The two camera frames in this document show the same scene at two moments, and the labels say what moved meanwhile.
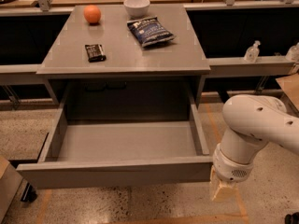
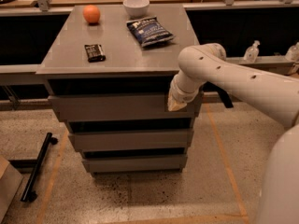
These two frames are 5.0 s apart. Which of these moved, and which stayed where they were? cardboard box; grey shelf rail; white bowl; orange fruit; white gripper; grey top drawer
Moved: grey top drawer; white gripper
Stayed: grey shelf rail; cardboard box; white bowl; orange fruit
